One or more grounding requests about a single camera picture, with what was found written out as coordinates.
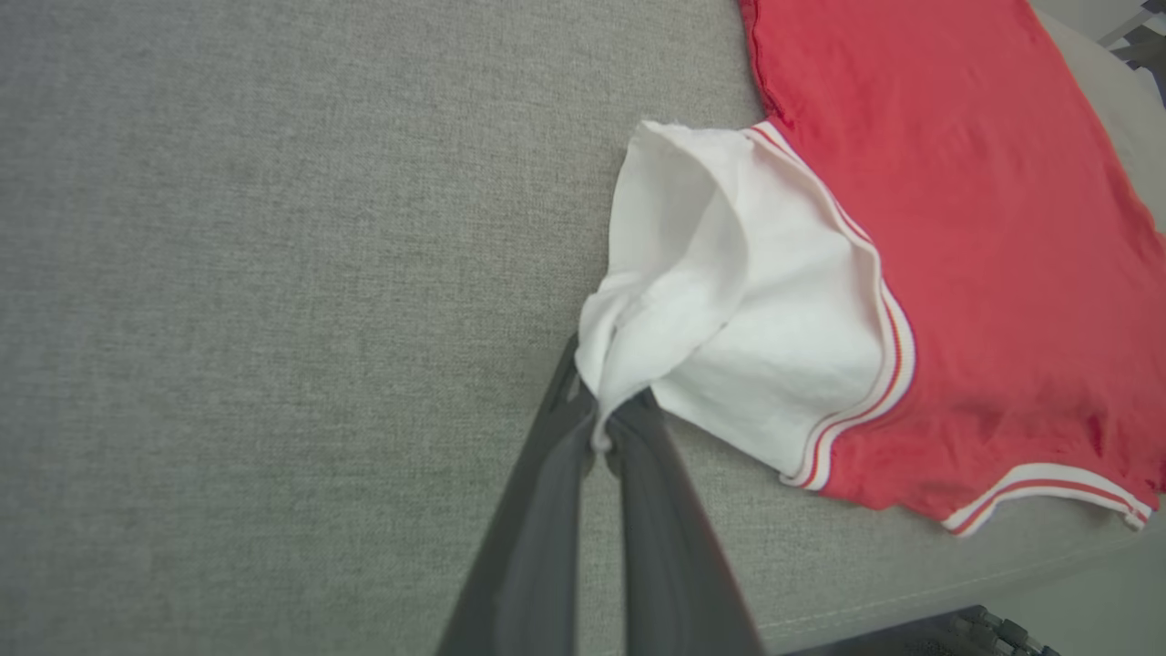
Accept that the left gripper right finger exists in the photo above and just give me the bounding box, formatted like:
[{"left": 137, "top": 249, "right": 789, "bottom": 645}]
[{"left": 606, "top": 390, "right": 764, "bottom": 656}]

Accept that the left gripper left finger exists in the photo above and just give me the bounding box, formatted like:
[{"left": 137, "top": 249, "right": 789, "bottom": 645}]
[{"left": 437, "top": 335, "right": 598, "bottom": 656}]

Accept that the red white sports jersey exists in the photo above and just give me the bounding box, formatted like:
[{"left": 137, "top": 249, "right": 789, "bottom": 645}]
[{"left": 576, "top": 0, "right": 1166, "bottom": 538}]

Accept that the grey fabric sofa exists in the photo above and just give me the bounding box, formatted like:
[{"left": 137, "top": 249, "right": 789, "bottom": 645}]
[{"left": 0, "top": 0, "right": 1166, "bottom": 656}]

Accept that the grey metal frame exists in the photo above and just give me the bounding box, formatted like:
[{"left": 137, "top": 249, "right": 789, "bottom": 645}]
[{"left": 1098, "top": 0, "right": 1166, "bottom": 101}]

